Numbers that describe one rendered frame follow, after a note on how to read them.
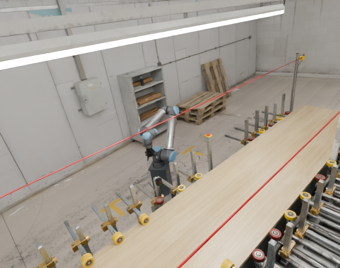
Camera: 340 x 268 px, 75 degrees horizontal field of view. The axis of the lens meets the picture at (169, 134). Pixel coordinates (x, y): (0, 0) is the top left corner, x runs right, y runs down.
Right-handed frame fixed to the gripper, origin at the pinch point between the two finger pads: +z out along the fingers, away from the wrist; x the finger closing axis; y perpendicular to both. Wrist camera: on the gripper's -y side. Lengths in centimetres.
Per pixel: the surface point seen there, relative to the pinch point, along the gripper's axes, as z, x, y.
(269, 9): -141, -83, -92
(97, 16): -151, 69, -76
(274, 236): 3, 12, -145
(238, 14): -142, -39, -88
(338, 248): 11, -11, -179
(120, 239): -1, 86, -58
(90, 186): 94, 29, 157
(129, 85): -43, -116, 189
